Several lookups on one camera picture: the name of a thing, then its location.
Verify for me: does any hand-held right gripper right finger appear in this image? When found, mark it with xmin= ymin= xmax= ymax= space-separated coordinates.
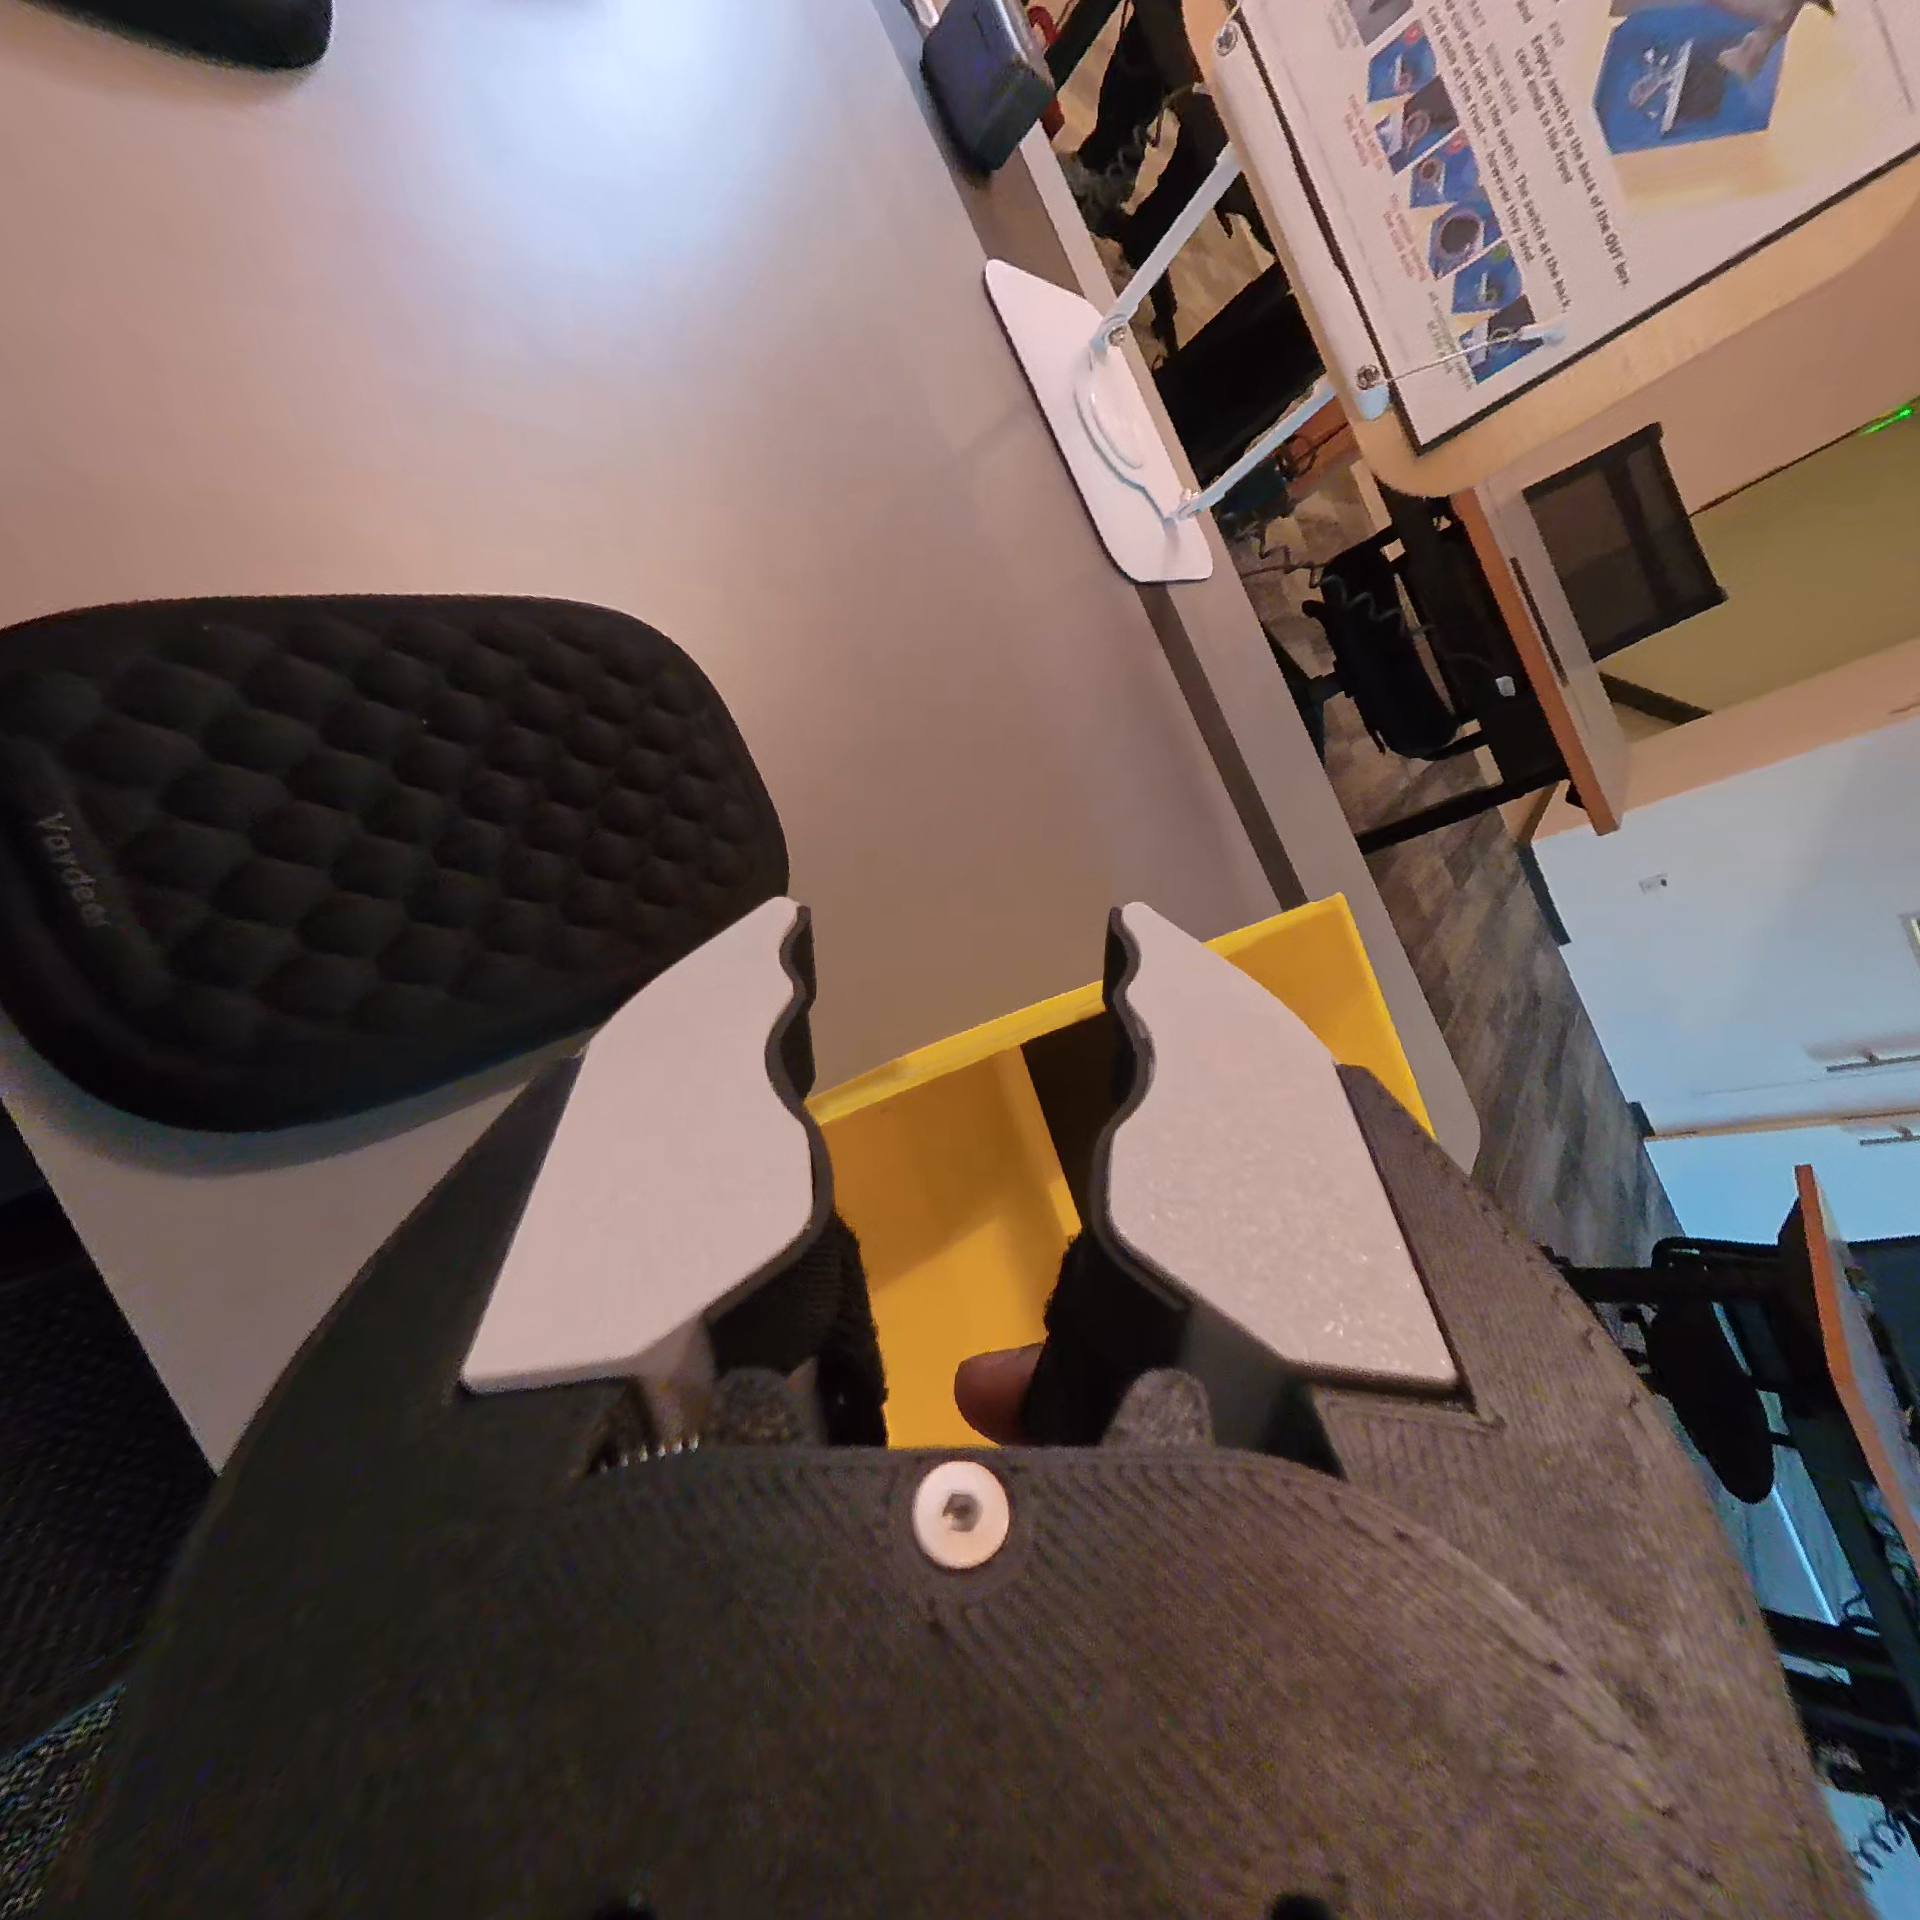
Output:
xmin=1086 ymin=902 xmax=1464 ymax=1399

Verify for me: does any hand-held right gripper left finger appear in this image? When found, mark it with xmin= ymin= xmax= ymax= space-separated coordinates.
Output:
xmin=461 ymin=895 xmax=838 ymax=1398

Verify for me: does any yellow plastic bin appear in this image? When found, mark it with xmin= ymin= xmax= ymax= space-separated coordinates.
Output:
xmin=805 ymin=894 xmax=1437 ymax=1451

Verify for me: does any grey desk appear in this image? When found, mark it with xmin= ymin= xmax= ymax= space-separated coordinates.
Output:
xmin=0 ymin=0 xmax=1481 ymax=1475

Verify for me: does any person's right hand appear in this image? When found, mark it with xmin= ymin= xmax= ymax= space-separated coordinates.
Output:
xmin=951 ymin=1343 xmax=1047 ymax=1448

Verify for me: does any black screen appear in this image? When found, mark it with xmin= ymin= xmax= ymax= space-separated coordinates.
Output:
xmin=1517 ymin=421 xmax=1730 ymax=665

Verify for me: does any instruction poster board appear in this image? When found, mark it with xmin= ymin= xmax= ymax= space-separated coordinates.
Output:
xmin=1203 ymin=0 xmax=1920 ymax=500

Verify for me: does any grey power adapter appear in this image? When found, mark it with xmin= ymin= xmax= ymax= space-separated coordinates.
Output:
xmin=917 ymin=0 xmax=1057 ymax=176

